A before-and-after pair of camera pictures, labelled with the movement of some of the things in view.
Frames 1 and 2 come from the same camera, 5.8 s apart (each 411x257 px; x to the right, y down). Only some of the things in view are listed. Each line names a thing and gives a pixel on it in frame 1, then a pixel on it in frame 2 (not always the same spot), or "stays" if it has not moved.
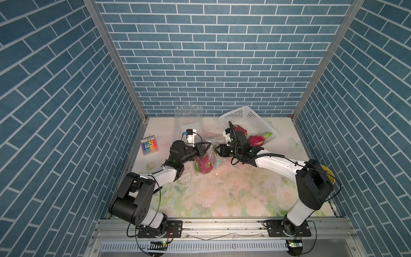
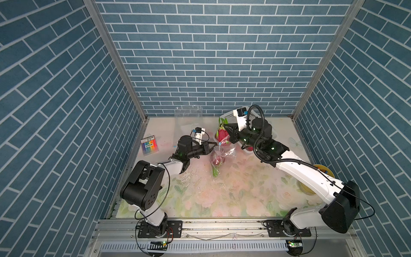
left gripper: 198,150 stays
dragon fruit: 204,164 → 221,133
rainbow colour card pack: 149,145 stays
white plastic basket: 245,116 stays
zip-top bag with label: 188,117 stays
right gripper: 222,148 → 234,134
